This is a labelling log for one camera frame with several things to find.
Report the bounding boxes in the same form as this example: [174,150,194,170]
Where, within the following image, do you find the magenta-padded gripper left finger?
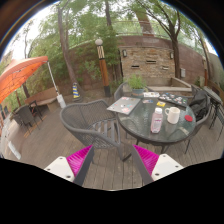
[44,144,95,187]

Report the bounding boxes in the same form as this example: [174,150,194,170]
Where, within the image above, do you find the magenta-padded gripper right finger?
[129,144,184,187]

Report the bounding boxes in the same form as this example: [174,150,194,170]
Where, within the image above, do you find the pink drink bottle white cap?
[150,107,164,134]

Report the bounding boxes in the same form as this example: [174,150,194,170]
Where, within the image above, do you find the white mug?
[164,106,181,125]

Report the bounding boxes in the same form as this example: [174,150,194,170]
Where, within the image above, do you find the dark wicker chair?
[13,104,36,129]

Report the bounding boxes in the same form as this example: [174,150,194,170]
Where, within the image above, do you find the black laptop with stickers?
[157,92,189,109]

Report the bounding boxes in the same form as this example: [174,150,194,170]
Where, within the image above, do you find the black jacket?
[188,89,209,122]

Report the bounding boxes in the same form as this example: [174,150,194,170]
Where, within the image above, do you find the wooden bench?
[24,87,59,113]

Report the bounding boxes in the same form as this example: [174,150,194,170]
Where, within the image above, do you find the white sticker booklet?
[143,91,161,99]

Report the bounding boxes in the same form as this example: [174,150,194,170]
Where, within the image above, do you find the grey laptop with stickers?
[106,96,142,116]

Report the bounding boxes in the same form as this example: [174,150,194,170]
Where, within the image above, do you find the blue yellow striped cone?
[71,81,82,101]

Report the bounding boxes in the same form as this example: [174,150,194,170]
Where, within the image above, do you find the dark round side table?
[202,85,224,129]

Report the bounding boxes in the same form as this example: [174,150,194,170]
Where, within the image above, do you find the green potted plant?
[124,73,148,98]

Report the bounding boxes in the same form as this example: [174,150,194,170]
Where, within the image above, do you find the orange patio umbrella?
[0,55,67,109]

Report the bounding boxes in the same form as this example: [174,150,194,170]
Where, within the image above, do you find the stone fountain wall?
[118,44,177,81]

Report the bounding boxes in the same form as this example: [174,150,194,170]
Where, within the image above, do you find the brown globe lamp post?
[94,37,112,98]

